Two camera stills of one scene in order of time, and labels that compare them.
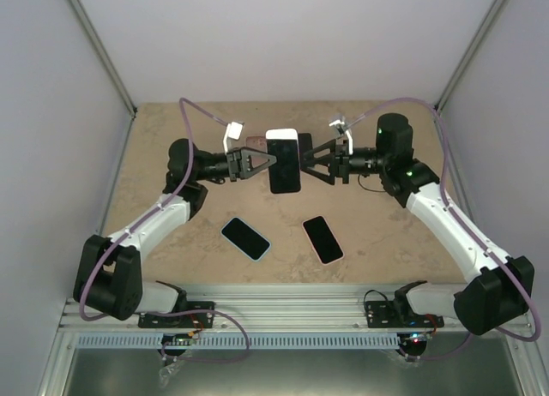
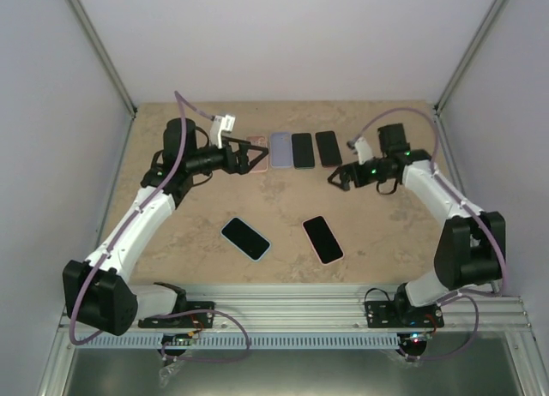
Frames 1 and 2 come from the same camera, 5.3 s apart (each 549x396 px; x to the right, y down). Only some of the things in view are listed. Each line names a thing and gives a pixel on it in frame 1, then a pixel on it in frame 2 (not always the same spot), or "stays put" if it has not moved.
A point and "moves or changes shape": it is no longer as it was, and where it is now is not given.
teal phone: x=305 y=142 stays put
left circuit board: x=177 y=339 stays put
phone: x=285 y=174 moves or changes shape
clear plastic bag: x=165 y=373 stays put
